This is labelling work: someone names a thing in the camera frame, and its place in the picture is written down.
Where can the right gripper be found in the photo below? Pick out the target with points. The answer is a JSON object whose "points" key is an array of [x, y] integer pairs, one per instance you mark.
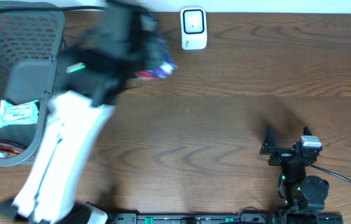
{"points": [[269, 148]]}

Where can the purple red snack pack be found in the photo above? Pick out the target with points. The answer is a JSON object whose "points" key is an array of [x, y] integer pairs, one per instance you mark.
{"points": [[165, 70]]}

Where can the green wipes packet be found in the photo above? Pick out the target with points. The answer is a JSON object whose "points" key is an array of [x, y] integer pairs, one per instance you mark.
{"points": [[23, 114]]}

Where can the orange snack bar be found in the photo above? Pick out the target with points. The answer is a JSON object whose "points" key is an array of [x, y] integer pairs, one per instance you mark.
{"points": [[10, 149]]}

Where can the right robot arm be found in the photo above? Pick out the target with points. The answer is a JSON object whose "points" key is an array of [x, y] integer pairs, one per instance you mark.
{"points": [[302, 192]]}

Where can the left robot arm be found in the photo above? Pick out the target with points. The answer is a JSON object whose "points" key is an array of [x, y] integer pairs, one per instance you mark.
{"points": [[91, 74]]}

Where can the white barcode scanner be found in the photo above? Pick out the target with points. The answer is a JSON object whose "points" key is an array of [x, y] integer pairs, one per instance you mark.
{"points": [[193, 22]]}

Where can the grey plastic basket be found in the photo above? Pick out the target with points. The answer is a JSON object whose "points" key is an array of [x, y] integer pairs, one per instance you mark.
{"points": [[31, 40]]}

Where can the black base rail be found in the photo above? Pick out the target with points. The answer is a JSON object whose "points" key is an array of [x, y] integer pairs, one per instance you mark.
{"points": [[244, 218]]}

